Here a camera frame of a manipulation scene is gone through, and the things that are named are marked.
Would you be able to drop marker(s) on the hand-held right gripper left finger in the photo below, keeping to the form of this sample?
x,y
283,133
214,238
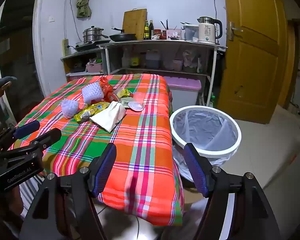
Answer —
x,y
106,170

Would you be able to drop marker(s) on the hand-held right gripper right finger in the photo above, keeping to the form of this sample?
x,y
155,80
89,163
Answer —
x,y
195,170

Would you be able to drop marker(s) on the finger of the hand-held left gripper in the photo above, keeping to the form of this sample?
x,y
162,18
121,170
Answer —
x,y
27,129
48,136

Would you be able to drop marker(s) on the small white foam fruit net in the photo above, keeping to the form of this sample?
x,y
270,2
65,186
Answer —
x,y
70,108

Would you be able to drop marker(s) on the white round trash bin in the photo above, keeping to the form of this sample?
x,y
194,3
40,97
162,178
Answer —
x,y
230,152

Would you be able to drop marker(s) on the white trash bin with bag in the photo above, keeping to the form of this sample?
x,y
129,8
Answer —
x,y
202,130

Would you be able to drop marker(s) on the long yellow snack wrapper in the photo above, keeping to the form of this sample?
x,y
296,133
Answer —
x,y
90,111

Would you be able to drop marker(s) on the white paper bag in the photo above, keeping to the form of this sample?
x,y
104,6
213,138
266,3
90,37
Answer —
x,y
110,116

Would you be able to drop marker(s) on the large white foam fruit net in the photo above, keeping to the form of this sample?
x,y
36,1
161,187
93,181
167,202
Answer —
x,y
92,92

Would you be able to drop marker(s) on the grey green snack wrapper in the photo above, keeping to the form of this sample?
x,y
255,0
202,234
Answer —
x,y
126,102

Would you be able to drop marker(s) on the red snack wrapper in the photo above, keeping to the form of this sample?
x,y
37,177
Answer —
x,y
113,97

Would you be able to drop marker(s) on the clear plastic wrapper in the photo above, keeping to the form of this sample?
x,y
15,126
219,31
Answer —
x,y
137,103

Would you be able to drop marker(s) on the red plastic bag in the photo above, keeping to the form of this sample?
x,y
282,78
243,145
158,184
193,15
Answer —
x,y
105,86

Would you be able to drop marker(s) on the yellow green snack wrapper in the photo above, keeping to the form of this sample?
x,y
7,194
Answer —
x,y
126,93

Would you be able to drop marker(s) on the striped grey cloth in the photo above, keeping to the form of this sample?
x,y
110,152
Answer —
x,y
31,195

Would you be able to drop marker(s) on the plaid tablecloth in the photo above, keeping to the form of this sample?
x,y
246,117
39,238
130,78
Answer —
x,y
140,142

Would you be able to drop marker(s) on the green plastic bottle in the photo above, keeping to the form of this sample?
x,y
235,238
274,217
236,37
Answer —
x,y
213,101

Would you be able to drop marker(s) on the pink plastic basket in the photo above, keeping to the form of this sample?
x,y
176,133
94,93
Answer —
x,y
93,67

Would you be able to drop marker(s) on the purple lidded storage box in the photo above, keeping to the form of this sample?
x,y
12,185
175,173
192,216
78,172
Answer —
x,y
182,85

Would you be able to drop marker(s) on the wooden side shelf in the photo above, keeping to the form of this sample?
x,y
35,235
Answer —
x,y
77,55

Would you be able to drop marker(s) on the yellowed power strip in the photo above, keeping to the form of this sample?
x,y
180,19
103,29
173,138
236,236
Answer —
x,y
65,47

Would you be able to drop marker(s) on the black induction cooker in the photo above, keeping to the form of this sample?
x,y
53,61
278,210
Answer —
x,y
90,46

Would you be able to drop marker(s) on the pink plastic bucket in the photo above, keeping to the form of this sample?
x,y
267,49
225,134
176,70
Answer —
x,y
177,65

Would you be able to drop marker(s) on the steel steamer pot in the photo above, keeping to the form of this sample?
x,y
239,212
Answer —
x,y
91,36

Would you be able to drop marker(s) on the crumpled plastic bags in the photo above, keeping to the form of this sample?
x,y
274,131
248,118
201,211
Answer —
x,y
190,61

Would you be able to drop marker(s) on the white plastic bottle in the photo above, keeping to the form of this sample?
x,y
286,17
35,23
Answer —
x,y
125,58

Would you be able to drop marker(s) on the yellow label bottle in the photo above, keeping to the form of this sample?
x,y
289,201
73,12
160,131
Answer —
x,y
134,61

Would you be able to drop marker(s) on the yellow wooden door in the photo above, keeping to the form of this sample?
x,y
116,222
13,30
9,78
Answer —
x,y
252,67

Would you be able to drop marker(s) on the black frying pan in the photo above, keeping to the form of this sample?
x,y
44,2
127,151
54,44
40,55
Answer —
x,y
122,37

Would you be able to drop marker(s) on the metal kitchen shelf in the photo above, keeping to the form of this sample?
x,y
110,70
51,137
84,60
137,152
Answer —
x,y
165,43

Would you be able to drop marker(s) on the pink utensil holder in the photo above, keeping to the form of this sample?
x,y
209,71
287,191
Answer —
x,y
173,34

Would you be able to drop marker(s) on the clear plastic container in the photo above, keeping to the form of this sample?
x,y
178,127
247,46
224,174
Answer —
x,y
190,32

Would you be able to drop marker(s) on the white electric kettle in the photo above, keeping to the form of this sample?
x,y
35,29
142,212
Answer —
x,y
207,32

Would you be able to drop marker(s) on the red sauce jar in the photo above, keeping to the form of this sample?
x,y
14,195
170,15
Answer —
x,y
164,34
157,32

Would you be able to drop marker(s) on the green oil bottle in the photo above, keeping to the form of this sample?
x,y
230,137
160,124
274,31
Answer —
x,y
146,32

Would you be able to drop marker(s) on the wooden cutting board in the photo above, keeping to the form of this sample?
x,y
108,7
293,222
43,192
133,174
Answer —
x,y
135,22

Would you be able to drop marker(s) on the dark sauce bottle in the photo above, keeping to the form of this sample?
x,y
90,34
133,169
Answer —
x,y
151,28

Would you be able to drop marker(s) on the dark chopsticks bundle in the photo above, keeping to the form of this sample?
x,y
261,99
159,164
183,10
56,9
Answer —
x,y
165,25

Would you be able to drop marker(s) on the white wall switch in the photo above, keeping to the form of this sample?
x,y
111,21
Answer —
x,y
51,19

